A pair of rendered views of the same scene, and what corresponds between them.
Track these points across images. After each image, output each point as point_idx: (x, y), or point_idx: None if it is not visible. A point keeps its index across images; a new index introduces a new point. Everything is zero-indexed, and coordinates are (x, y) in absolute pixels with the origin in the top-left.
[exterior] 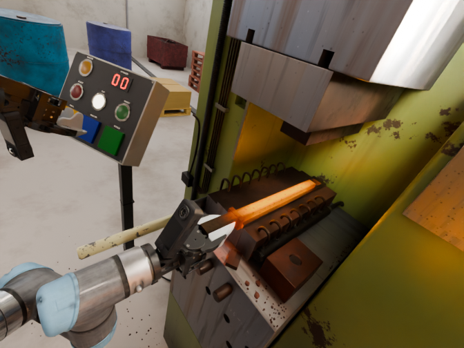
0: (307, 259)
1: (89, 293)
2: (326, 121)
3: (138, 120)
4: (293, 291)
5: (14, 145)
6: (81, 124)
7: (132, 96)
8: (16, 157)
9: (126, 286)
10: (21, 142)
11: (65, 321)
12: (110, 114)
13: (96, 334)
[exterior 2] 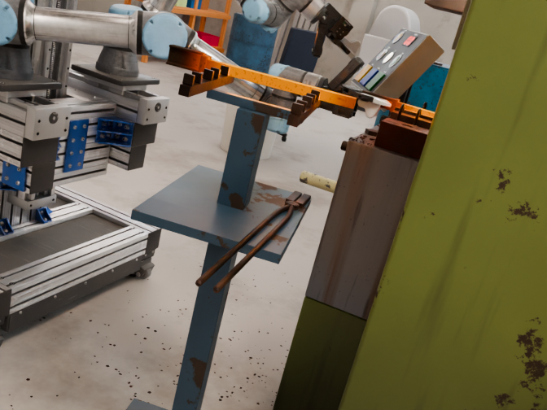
0: (417, 129)
1: (289, 69)
2: (447, 1)
3: (400, 63)
4: (380, 127)
5: (315, 44)
6: (356, 50)
7: (408, 49)
8: (312, 54)
9: (302, 78)
10: (318, 43)
11: (275, 72)
12: (387, 64)
13: (277, 105)
